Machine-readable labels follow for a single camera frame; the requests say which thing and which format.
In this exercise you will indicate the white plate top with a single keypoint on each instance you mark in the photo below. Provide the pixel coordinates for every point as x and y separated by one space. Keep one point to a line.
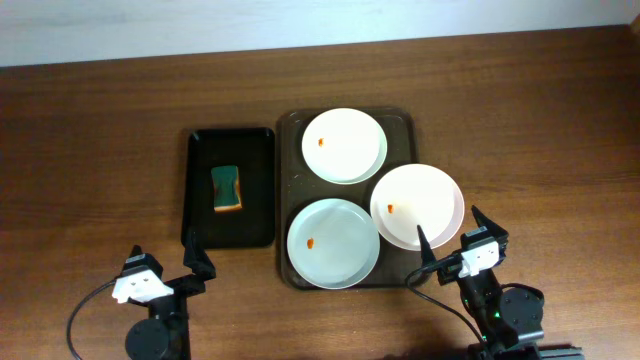
344 146

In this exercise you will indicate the brown plastic serving tray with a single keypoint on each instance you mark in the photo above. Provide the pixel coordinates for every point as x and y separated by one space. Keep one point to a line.
299 187

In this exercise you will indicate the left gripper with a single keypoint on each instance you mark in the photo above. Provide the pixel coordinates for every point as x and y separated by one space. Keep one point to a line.
179 286

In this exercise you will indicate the pale green plate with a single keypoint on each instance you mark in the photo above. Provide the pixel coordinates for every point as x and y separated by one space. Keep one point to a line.
333 243

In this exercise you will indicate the pale pink plate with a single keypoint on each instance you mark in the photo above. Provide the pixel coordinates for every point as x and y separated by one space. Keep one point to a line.
417 196

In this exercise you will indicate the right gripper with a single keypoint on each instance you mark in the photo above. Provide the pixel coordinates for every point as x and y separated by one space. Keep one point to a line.
451 265

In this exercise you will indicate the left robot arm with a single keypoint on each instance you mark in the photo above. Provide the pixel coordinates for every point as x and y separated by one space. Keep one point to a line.
164 334

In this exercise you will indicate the green and orange sponge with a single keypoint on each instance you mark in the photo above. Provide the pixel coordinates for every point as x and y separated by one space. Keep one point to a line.
226 186

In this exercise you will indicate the black plastic tray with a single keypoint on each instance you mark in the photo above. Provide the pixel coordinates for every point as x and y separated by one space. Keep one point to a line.
252 150

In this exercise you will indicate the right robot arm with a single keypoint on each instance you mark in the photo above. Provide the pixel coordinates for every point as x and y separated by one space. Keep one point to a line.
506 319

